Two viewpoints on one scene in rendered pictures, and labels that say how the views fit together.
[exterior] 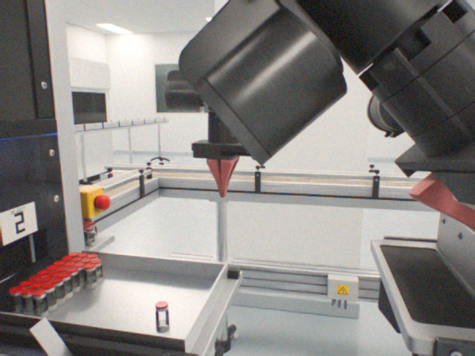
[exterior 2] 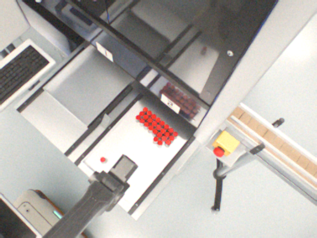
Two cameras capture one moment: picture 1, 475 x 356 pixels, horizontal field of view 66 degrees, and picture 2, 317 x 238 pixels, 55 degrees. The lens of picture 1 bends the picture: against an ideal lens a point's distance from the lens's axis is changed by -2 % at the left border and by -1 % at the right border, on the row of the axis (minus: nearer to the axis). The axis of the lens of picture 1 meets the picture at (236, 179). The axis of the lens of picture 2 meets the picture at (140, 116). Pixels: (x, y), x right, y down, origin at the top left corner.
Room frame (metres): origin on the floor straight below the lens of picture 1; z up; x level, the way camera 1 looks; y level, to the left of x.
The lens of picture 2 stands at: (0.76, -0.01, 2.09)
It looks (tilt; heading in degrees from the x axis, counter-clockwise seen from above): 71 degrees down; 118
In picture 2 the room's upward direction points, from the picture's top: 1 degrees clockwise
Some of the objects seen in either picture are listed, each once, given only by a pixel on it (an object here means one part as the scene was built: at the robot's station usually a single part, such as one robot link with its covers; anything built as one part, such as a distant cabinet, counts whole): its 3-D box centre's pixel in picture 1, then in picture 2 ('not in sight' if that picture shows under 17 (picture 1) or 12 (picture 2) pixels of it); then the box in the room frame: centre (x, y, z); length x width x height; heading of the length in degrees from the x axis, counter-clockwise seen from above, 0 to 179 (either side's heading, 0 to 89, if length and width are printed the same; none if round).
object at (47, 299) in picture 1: (70, 282); (152, 131); (0.64, 0.32, 0.90); 0.18 x 0.02 x 0.05; 168
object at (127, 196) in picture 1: (101, 199); (303, 167); (1.22, 0.47, 0.92); 0.69 x 0.16 x 0.16; 168
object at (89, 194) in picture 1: (85, 201); (226, 142); (0.91, 0.39, 0.99); 0.08 x 0.07 x 0.07; 78
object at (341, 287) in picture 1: (342, 287); not in sight; (1.39, -0.44, 0.50); 0.12 x 0.05 x 0.09; 78
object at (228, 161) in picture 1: (217, 170); not in sight; (0.65, 0.04, 1.12); 0.07 x 0.07 x 0.09; 78
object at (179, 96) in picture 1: (201, 76); (116, 175); (0.65, 0.06, 1.29); 0.11 x 0.09 x 0.12; 81
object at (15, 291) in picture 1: (49, 280); (160, 123); (0.65, 0.36, 0.90); 0.18 x 0.02 x 0.05; 168
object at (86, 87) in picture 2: not in sight; (93, 80); (0.31, 0.40, 0.90); 0.34 x 0.26 x 0.04; 78
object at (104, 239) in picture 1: (79, 243); (226, 144); (0.94, 0.43, 0.87); 0.14 x 0.13 x 0.02; 78
